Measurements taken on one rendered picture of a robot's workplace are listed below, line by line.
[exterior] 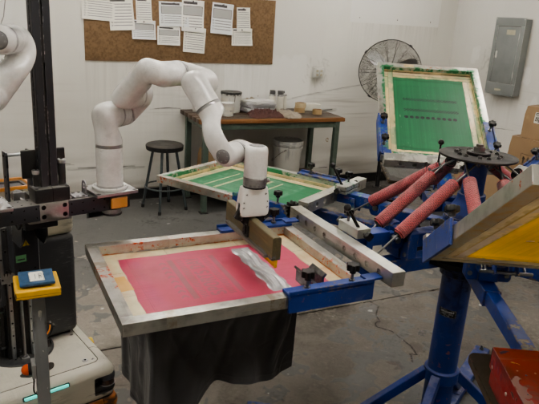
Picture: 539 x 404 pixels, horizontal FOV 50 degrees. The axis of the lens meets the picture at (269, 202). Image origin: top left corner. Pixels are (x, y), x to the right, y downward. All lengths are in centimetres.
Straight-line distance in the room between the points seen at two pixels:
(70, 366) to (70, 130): 319
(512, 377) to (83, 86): 476
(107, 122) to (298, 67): 428
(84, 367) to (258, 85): 396
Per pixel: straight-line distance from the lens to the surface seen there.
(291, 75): 620
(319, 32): 632
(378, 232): 218
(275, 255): 179
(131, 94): 205
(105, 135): 213
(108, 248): 208
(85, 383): 273
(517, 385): 131
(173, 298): 178
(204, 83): 190
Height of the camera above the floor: 177
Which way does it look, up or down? 17 degrees down
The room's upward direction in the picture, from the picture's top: 4 degrees clockwise
